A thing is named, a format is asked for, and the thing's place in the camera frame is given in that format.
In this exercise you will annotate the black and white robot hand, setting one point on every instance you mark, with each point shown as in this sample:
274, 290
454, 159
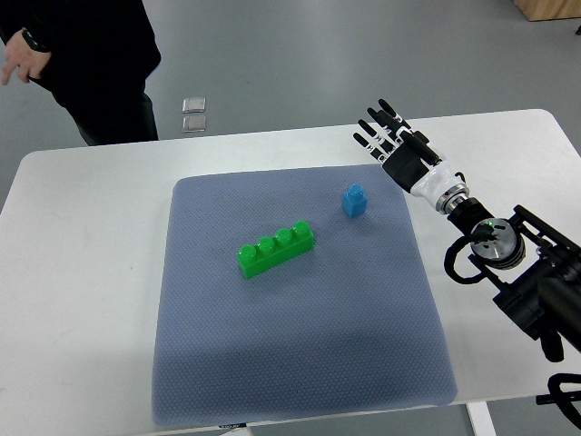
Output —
405, 156

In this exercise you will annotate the person's bare hand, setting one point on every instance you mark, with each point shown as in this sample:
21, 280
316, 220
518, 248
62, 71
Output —
22, 59

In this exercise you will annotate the blue toy block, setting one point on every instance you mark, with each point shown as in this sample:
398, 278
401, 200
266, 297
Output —
354, 201

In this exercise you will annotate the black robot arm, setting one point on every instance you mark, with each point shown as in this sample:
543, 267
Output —
535, 268

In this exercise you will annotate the green four-stud toy block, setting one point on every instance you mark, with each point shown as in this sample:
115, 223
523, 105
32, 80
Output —
271, 251

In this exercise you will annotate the black wristwatch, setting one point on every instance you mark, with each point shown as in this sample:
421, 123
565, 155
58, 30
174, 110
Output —
33, 43

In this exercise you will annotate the person in black clothes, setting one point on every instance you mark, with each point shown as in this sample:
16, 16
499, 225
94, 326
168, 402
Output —
102, 54

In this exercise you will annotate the upper metal floor plate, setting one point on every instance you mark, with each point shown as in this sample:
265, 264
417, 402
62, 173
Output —
194, 104

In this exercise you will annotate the grey-blue textured mat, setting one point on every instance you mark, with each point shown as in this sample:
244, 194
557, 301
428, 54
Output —
350, 325

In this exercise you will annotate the wooden furniture corner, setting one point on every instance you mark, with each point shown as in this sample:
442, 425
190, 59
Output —
547, 10

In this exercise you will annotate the white table leg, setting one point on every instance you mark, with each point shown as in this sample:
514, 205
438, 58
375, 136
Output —
480, 419

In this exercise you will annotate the black table control panel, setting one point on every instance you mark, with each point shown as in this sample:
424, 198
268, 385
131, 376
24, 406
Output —
545, 399

